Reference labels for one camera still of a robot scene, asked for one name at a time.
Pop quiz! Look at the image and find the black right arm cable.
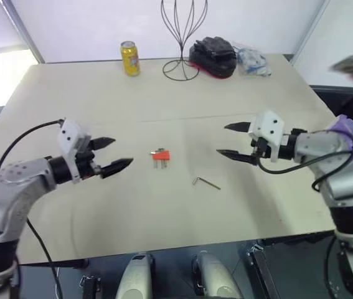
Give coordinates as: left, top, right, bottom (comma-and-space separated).
256, 136, 353, 192

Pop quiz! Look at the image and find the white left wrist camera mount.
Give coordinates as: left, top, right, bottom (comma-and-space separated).
57, 118, 93, 185

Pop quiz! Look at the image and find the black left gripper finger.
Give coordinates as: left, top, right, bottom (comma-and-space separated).
88, 136, 116, 152
100, 157, 134, 179

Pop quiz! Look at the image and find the grey metal frame post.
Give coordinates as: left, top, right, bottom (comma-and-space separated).
290, 0, 333, 67
7, 0, 45, 65

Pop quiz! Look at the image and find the black bracket under table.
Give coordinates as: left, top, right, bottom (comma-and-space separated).
79, 275, 103, 299
247, 244, 285, 299

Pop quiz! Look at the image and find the orange hex key holder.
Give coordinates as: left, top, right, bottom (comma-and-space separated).
151, 149, 172, 163

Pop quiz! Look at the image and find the clear plastic bag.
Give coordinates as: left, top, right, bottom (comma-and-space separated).
232, 42, 274, 77

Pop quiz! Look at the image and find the black bag with red trim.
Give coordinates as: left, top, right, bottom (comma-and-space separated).
189, 36, 238, 79

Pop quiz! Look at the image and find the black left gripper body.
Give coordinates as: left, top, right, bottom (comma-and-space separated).
74, 140, 104, 181

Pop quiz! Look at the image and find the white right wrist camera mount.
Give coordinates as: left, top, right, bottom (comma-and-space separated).
247, 110, 286, 164

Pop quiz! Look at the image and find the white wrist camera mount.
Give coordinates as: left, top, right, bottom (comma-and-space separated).
57, 118, 93, 185
247, 110, 286, 164

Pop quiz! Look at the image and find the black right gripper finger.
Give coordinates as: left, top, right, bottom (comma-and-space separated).
215, 149, 258, 166
224, 121, 253, 135

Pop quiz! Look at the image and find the silver rounded robot leg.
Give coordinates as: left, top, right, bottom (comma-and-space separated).
115, 251, 156, 299
192, 250, 243, 299

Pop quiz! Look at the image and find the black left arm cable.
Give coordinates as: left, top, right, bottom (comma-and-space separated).
0, 119, 64, 299

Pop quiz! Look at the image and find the black wire stand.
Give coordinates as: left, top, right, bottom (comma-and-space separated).
160, 0, 202, 82

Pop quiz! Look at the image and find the yellow drink can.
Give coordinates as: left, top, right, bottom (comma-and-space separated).
120, 40, 141, 77

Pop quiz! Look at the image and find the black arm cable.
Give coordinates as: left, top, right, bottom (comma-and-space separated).
0, 119, 64, 299
256, 136, 353, 192

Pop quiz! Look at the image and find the metal hex key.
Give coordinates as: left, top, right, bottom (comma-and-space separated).
192, 176, 222, 191

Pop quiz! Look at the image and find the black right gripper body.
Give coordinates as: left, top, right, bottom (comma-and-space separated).
250, 136, 273, 163

